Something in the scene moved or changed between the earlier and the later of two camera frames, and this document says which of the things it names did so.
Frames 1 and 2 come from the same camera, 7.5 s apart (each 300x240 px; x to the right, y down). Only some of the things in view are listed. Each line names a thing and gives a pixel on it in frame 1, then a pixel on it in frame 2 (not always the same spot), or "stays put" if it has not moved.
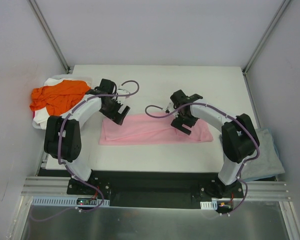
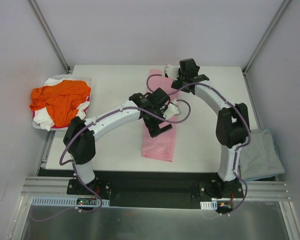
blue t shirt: [279, 154] stays put
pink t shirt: [140, 128] -> [162, 147]
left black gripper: [117, 113] -> [159, 129]
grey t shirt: [268, 162] stays put
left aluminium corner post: [49, 32] stays put
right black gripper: [184, 124] -> [193, 79]
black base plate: [192, 190] stays put
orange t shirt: [59, 98] stays put
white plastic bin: [37, 125] stays put
